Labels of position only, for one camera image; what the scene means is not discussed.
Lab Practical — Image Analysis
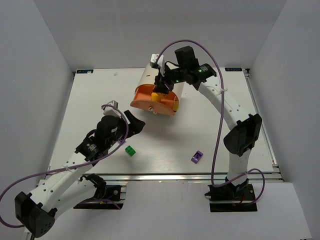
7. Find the long yellow lego brick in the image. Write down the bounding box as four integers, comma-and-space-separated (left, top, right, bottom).
159, 93, 168, 99

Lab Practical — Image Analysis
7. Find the small yellow lego brick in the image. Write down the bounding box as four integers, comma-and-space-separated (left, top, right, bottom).
151, 92, 162, 102

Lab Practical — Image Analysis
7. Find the cream drawer cabinet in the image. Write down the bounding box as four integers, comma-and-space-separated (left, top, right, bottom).
136, 62, 186, 117

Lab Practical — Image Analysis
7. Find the orange top drawer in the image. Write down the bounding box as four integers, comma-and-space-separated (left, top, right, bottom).
130, 84, 179, 116

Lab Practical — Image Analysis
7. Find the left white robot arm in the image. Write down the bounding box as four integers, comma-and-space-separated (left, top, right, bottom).
14, 110, 145, 238

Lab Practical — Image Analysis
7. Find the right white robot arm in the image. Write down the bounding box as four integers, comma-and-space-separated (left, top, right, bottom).
150, 46, 262, 193

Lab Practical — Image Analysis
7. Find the yellow middle drawer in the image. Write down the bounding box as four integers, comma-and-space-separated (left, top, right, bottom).
173, 99, 180, 112

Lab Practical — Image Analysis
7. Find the green lego brick lower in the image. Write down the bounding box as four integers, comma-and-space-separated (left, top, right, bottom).
125, 145, 136, 157

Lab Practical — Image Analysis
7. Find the blue label left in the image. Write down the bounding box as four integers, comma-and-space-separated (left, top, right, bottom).
76, 69, 94, 74

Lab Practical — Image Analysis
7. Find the purple lego brick right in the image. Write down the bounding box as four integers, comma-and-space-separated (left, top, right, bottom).
191, 150, 203, 164

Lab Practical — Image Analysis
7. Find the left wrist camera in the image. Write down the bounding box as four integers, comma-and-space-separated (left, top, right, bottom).
101, 100, 121, 118

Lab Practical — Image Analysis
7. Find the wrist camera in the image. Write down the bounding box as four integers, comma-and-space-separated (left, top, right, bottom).
149, 54, 165, 76
101, 100, 121, 118

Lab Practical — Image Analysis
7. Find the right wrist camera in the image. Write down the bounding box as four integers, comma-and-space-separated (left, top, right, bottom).
149, 54, 165, 76

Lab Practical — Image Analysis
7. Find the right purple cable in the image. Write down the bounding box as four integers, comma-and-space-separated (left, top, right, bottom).
156, 39, 266, 208

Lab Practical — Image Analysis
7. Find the purple cable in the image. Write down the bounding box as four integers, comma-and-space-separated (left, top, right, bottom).
0, 104, 130, 229
156, 39, 266, 208

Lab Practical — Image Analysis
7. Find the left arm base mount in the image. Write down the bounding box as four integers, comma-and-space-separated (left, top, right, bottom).
73, 173, 127, 210

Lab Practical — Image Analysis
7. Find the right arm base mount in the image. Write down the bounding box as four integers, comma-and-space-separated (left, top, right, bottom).
204, 184, 258, 213

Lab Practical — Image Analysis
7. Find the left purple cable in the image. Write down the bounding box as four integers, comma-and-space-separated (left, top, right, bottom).
0, 104, 130, 229

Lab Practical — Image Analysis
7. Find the aluminium rail front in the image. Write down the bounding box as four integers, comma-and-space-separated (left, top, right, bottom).
96, 172, 283, 182

